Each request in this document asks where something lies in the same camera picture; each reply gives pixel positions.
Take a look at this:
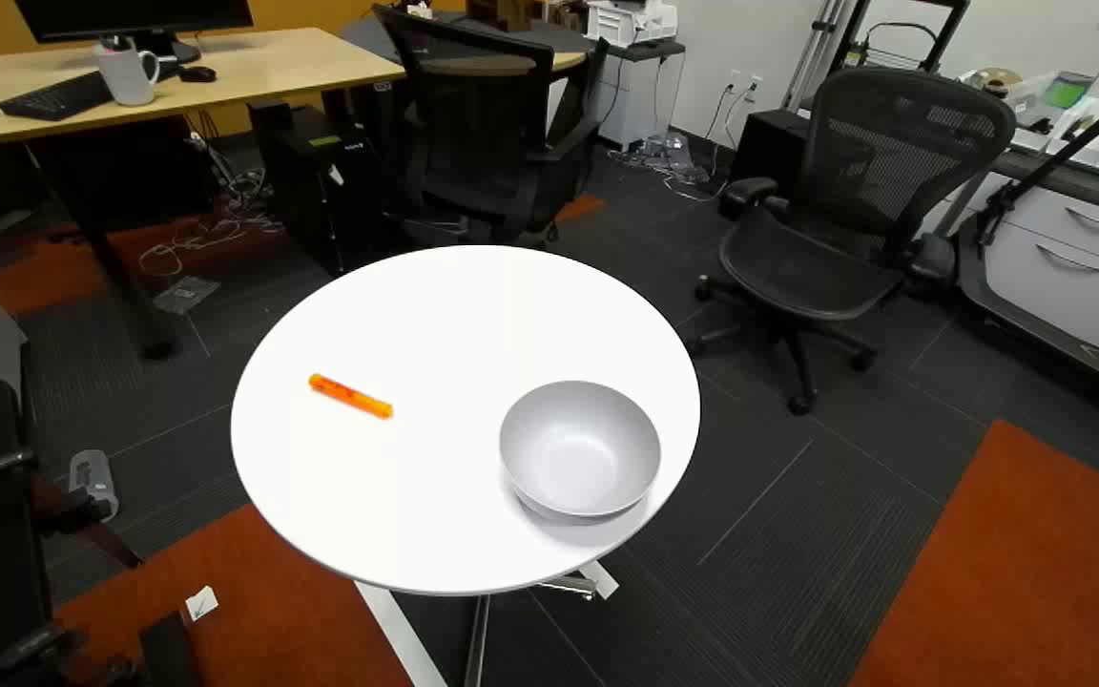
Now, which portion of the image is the small white floor tag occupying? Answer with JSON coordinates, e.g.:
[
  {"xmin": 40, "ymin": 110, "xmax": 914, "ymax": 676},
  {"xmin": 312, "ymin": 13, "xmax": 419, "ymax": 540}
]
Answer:
[{"xmin": 179, "ymin": 586, "xmax": 223, "ymax": 632}]

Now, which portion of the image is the white printer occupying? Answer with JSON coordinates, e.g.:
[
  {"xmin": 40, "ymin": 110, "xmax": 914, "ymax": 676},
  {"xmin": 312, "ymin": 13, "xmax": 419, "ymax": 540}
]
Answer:
[{"xmin": 582, "ymin": 0, "xmax": 682, "ymax": 54}]

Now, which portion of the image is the black computer monitor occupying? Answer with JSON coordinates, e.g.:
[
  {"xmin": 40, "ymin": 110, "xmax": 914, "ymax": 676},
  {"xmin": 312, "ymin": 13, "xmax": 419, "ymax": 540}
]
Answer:
[{"xmin": 11, "ymin": 0, "xmax": 255, "ymax": 69}]

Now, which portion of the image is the black slanted stand pole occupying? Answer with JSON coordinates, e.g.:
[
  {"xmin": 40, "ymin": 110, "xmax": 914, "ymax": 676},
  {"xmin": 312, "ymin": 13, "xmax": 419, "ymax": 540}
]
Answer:
[{"xmin": 971, "ymin": 69, "xmax": 1099, "ymax": 251}]

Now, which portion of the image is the black keyboard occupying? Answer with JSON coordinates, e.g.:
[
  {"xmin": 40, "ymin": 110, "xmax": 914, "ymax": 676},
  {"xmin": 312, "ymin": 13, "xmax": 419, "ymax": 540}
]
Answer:
[{"xmin": 0, "ymin": 69, "xmax": 122, "ymax": 126}]

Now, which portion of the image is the white mug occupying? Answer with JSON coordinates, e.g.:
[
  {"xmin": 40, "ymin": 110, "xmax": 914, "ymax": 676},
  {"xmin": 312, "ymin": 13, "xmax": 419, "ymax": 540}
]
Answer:
[{"xmin": 92, "ymin": 34, "xmax": 167, "ymax": 110}]

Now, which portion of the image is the grey flat floor box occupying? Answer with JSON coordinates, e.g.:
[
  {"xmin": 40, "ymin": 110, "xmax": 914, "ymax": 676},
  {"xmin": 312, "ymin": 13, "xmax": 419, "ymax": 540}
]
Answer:
[{"xmin": 150, "ymin": 271, "xmax": 223, "ymax": 321}]

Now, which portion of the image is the white drawer cabinet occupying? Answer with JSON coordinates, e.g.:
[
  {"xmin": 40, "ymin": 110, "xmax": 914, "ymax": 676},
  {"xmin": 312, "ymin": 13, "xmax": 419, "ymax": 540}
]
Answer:
[{"xmin": 978, "ymin": 126, "xmax": 1099, "ymax": 375}]

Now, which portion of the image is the grey cylinder speaker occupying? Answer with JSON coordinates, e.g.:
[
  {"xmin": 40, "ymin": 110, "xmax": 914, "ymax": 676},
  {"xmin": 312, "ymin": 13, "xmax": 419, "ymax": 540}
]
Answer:
[{"xmin": 66, "ymin": 446, "xmax": 122, "ymax": 527}]

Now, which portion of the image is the light wooden desk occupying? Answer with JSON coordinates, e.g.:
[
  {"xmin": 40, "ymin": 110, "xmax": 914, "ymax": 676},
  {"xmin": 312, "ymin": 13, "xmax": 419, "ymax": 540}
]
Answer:
[{"xmin": 0, "ymin": 23, "xmax": 409, "ymax": 364}]

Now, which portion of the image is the white bowl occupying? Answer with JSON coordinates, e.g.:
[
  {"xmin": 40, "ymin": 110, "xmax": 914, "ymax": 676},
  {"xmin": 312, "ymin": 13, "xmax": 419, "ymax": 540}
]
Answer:
[{"xmin": 495, "ymin": 378, "xmax": 663, "ymax": 523}]

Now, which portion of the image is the black mesh office chair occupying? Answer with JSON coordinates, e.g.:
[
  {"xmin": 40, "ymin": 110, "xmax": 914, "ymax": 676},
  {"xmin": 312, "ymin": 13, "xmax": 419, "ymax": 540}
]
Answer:
[{"xmin": 686, "ymin": 67, "xmax": 1018, "ymax": 419}]

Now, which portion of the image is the black padded office chair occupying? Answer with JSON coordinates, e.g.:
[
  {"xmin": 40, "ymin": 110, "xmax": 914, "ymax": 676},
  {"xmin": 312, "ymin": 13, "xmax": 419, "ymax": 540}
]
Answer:
[{"xmin": 375, "ymin": 4, "xmax": 609, "ymax": 250}]

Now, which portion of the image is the orange marker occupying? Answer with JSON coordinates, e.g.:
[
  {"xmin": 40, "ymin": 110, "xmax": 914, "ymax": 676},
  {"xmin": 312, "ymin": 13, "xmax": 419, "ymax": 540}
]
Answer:
[{"xmin": 306, "ymin": 369, "xmax": 396, "ymax": 425}]

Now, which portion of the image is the black box by wall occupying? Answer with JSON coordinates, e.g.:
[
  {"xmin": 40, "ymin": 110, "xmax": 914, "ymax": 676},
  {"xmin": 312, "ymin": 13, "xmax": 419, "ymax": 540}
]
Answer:
[{"xmin": 732, "ymin": 107, "xmax": 822, "ymax": 199}]

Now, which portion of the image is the black computer tower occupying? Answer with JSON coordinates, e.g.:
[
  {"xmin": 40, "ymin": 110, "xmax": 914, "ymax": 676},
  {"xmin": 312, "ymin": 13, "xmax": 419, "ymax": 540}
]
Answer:
[{"xmin": 247, "ymin": 98, "xmax": 367, "ymax": 278}]

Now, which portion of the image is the white table base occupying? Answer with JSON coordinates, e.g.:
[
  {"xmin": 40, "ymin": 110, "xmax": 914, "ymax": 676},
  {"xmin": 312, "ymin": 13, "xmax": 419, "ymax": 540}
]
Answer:
[{"xmin": 352, "ymin": 556, "xmax": 625, "ymax": 687}]

